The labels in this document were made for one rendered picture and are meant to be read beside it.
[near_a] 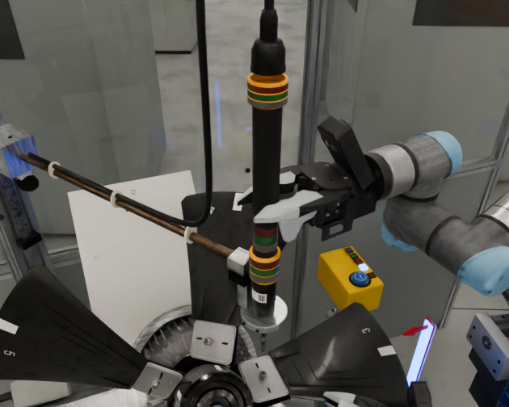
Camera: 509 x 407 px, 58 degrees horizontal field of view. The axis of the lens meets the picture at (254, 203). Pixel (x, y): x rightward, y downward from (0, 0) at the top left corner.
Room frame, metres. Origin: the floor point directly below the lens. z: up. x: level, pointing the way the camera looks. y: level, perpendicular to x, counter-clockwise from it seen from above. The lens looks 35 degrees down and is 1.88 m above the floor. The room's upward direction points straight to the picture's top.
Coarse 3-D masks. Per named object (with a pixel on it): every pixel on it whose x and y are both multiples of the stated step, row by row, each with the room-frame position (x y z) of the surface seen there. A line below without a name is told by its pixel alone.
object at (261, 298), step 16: (272, 16) 0.46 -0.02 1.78; (272, 32) 0.46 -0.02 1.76; (256, 48) 0.46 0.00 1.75; (272, 48) 0.46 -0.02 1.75; (256, 64) 0.46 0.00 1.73; (272, 64) 0.45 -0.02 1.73; (256, 288) 0.46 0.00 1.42; (272, 288) 0.46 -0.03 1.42; (256, 304) 0.46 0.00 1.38; (272, 304) 0.46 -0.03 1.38
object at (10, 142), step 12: (0, 132) 0.83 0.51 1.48; (12, 132) 0.83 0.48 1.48; (24, 132) 0.83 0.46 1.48; (0, 144) 0.78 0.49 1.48; (12, 144) 0.79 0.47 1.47; (24, 144) 0.81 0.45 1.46; (0, 156) 0.78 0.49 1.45; (12, 156) 0.78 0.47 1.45; (0, 168) 0.79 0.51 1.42; (12, 168) 0.78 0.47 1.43; (24, 168) 0.79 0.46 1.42
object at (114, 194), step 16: (272, 0) 0.47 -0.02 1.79; (208, 96) 0.52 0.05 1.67; (208, 112) 0.52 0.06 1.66; (208, 128) 0.52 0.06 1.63; (208, 144) 0.52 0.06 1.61; (208, 160) 0.52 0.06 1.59; (80, 176) 0.69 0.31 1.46; (208, 176) 0.52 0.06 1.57; (112, 192) 0.64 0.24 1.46; (208, 192) 0.52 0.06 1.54; (144, 208) 0.60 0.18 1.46; (208, 208) 0.52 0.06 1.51; (192, 224) 0.54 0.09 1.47
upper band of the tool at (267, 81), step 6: (252, 78) 0.48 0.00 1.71; (258, 78) 0.49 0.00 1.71; (264, 78) 0.49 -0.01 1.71; (270, 78) 0.49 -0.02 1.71; (276, 78) 0.49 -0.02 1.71; (282, 78) 0.48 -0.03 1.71; (252, 84) 0.46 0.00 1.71; (258, 84) 0.45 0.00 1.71; (264, 84) 0.45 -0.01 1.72; (270, 84) 0.45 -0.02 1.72; (276, 84) 0.45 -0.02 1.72; (282, 84) 0.45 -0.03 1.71; (264, 102) 0.45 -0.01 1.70; (270, 102) 0.45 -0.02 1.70; (258, 108) 0.46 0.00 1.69; (276, 108) 0.45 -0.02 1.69
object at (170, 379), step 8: (144, 368) 0.44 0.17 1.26; (152, 368) 0.44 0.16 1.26; (160, 368) 0.44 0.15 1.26; (144, 376) 0.44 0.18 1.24; (152, 376) 0.44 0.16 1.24; (168, 376) 0.44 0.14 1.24; (176, 376) 0.44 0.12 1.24; (136, 384) 0.45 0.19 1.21; (144, 384) 0.45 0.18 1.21; (160, 384) 0.44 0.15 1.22; (168, 384) 0.44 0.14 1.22; (176, 384) 0.44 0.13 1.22; (144, 392) 0.45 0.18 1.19; (152, 392) 0.45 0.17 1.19; (160, 392) 0.44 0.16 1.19; (168, 392) 0.44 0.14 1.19
